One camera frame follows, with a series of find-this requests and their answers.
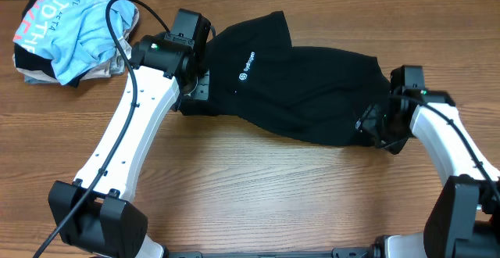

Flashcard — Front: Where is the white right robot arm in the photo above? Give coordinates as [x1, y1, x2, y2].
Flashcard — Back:
[355, 89, 499, 258]

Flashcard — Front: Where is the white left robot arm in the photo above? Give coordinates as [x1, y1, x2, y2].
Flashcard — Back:
[48, 33, 207, 257]

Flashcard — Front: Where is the black folded garment in pile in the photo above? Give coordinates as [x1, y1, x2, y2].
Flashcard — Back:
[14, 0, 86, 88]

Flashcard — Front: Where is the black polo shirt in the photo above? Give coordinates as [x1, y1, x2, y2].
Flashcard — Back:
[180, 11, 390, 146]

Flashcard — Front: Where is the grey folded garment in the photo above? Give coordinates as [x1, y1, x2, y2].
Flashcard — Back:
[12, 37, 125, 88]

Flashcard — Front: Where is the light blue printed t-shirt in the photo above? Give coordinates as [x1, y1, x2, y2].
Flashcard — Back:
[12, 0, 138, 86]

